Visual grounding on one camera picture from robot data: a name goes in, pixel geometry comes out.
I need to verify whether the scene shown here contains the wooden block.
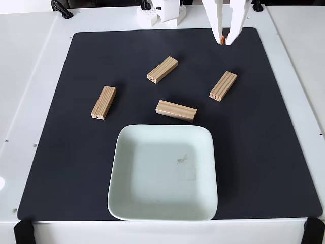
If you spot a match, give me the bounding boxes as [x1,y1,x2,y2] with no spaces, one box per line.
[90,85,117,120]
[146,56,178,84]
[155,100,198,123]
[209,71,238,102]

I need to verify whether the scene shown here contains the pale green square plate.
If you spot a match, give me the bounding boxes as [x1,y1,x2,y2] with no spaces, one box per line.
[107,124,218,222]

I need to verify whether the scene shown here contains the black rubber mat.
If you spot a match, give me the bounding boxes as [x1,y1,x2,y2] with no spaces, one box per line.
[17,27,323,221]

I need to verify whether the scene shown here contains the black corner bracket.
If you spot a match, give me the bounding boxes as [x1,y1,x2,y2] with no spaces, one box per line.
[13,219,35,244]
[302,217,325,244]

